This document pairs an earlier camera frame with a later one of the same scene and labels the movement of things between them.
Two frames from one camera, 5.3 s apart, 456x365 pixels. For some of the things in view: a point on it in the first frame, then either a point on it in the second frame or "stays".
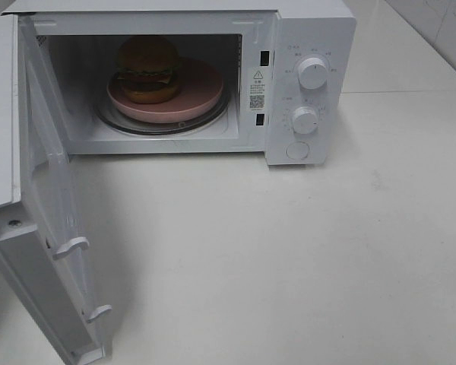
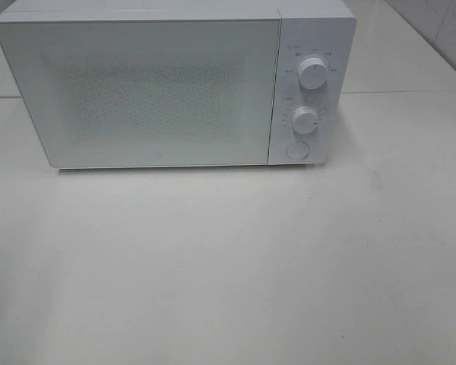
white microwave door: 30,211 → 109,93
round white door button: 297,150 stays
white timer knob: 305,120 stays
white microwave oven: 277,77 stays
